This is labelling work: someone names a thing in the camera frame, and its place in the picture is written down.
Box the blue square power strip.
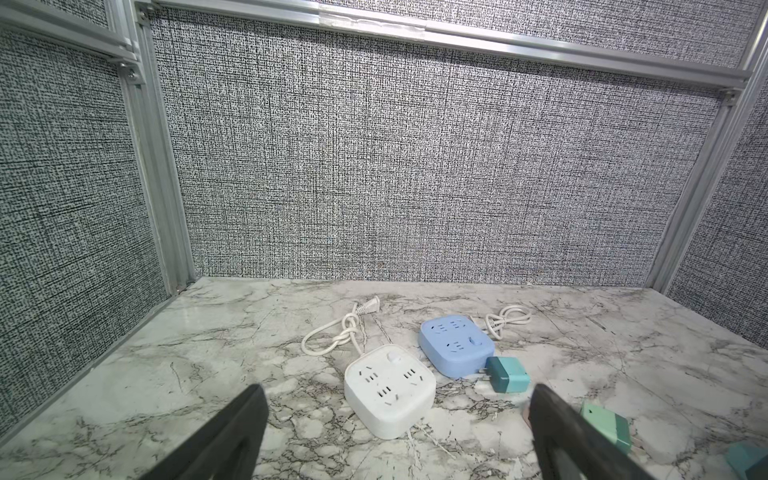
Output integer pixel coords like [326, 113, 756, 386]
[418, 315, 495, 379]

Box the aluminium enclosure frame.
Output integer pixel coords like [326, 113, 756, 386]
[1, 1, 766, 437]

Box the green adapter beside pink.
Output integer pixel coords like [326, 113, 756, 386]
[580, 401, 632, 455]

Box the teal adapter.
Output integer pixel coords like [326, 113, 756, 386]
[485, 356, 530, 393]
[726, 442, 768, 480]

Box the white square power strip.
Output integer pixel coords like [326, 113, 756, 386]
[344, 344, 436, 440]

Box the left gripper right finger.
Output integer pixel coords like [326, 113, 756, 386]
[529, 384, 651, 479]

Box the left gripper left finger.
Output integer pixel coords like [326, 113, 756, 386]
[142, 384, 269, 479]

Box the white cable of blue strip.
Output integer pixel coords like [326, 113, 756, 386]
[473, 304, 533, 341]

